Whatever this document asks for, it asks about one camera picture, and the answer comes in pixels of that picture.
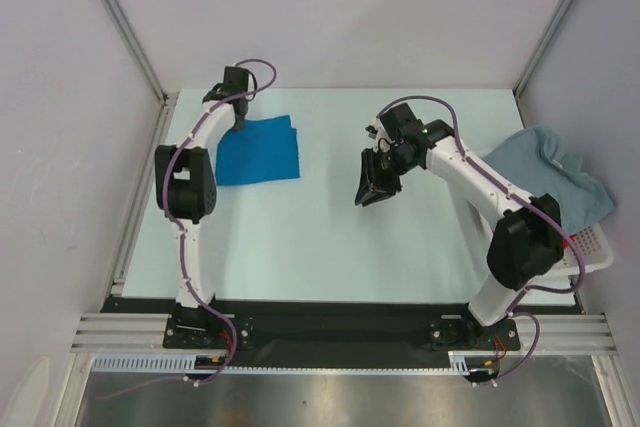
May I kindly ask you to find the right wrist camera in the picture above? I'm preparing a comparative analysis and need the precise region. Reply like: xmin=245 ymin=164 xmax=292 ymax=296
xmin=365 ymin=122 xmax=388 ymax=144

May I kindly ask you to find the white plastic basket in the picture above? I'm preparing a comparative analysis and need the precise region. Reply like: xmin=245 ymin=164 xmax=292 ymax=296
xmin=472 ymin=206 xmax=615 ymax=281

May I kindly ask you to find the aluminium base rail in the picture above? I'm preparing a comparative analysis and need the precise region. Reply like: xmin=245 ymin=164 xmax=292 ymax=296
xmin=71 ymin=313 xmax=618 ymax=356

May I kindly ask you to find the aluminium frame post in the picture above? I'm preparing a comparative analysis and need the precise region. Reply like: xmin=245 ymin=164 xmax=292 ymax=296
xmin=100 ymin=0 xmax=169 ymax=105
xmin=512 ymin=0 xmax=579 ymax=102

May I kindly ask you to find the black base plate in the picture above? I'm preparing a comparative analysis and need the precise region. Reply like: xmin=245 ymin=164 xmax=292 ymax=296
xmin=101 ymin=297 xmax=579 ymax=367

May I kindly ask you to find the left aluminium frame post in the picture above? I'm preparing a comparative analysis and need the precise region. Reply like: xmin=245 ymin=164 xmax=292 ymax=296
xmin=100 ymin=0 xmax=169 ymax=105

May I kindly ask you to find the red t shirt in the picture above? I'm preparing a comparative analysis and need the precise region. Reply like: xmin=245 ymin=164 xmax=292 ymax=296
xmin=491 ymin=230 xmax=575 ymax=249

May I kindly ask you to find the grey t shirt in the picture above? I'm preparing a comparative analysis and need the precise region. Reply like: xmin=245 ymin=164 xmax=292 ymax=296
xmin=484 ymin=126 xmax=615 ymax=235

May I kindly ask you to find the blue t shirt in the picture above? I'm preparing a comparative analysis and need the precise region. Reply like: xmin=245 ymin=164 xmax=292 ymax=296
xmin=216 ymin=115 xmax=300 ymax=186

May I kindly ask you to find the right aluminium frame post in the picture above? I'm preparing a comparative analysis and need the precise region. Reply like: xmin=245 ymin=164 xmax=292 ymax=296
xmin=512 ymin=0 xmax=579 ymax=102

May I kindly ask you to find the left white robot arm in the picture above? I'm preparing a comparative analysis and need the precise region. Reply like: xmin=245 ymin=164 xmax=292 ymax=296
xmin=154 ymin=65 xmax=256 ymax=349

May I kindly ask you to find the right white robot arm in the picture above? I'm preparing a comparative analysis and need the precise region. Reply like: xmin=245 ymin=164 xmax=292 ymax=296
xmin=354 ymin=103 xmax=564 ymax=350

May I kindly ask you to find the white slotted cable duct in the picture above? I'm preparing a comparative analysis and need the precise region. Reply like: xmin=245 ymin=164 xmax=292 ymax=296
xmin=92 ymin=352 xmax=499 ymax=378

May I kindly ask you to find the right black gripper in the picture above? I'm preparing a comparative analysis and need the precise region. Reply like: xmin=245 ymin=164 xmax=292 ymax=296
xmin=355 ymin=147 xmax=418 ymax=206

